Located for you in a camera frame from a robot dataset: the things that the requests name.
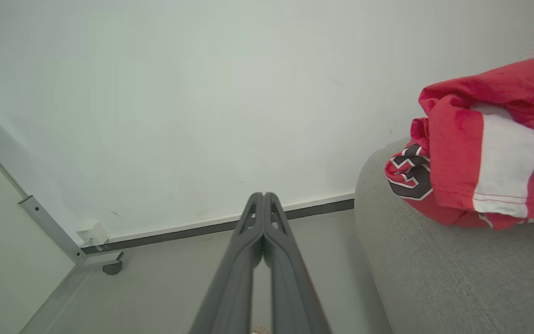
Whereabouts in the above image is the white wall socket box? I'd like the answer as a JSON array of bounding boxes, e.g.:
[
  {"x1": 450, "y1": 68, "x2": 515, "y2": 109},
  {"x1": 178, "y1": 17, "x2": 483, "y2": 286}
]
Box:
[{"x1": 76, "y1": 222, "x2": 110, "y2": 246}]

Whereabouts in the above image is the black white baseboard strip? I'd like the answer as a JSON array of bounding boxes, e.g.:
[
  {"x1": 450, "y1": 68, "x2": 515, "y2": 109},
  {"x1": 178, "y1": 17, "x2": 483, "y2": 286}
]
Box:
[{"x1": 82, "y1": 193, "x2": 356, "y2": 255}]

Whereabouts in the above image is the grey fabric sofa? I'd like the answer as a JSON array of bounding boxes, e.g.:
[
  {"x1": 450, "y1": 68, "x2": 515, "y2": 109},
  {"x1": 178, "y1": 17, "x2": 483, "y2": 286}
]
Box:
[{"x1": 354, "y1": 137, "x2": 534, "y2": 334}]

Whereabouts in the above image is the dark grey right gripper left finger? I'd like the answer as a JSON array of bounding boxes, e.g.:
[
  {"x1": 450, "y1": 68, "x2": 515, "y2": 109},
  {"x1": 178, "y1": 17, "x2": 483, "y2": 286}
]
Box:
[{"x1": 187, "y1": 192, "x2": 264, "y2": 334}]

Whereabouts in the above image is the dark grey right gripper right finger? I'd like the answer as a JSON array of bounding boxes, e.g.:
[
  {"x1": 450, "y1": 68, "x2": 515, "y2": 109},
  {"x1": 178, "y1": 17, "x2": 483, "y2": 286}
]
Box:
[{"x1": 263, "y1": 192, "x2": 333, "y2": 334}]

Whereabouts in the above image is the red white basketball jersey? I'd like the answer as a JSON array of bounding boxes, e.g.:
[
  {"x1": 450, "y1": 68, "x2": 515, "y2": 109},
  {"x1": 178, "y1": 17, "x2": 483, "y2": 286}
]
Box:
[{"x1": 384, "y1": 55, "x2": 534, "y2": 231}]

